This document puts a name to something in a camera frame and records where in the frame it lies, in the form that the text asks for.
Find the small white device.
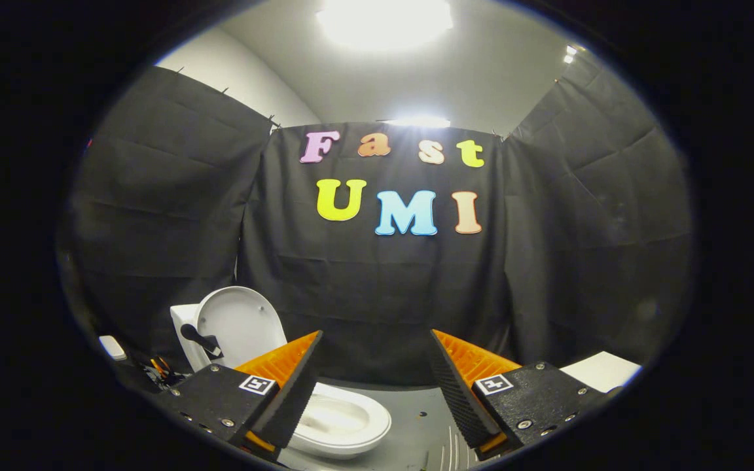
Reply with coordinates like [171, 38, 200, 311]
[98, 335, 128, 361]

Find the white toilet seat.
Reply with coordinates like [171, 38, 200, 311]
[289, 382, 393, 453]

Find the black backdrop cloth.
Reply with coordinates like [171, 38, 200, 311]
[56, 49, 695, 393]

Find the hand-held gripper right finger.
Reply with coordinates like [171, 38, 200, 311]
[428, 329, 613, 462]

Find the white ceramic toilet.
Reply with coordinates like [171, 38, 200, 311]
[170, 303, 392, 460]

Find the grey cabinet with white top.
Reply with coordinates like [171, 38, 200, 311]
[560, 351, 643, 394]

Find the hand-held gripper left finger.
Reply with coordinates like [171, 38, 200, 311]
[154, 330, 324, 459]

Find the large ceiling light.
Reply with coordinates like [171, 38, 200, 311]
[316, 0, 455, 50]

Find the long ceiling light strip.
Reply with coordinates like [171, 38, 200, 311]
[382, 116, 452, 129]

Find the white toilet lid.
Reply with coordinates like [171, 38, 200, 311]
[179, 286, 289, 370]

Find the orange and black cable bundle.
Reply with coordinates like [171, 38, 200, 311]
[141, 355, 189, 391]

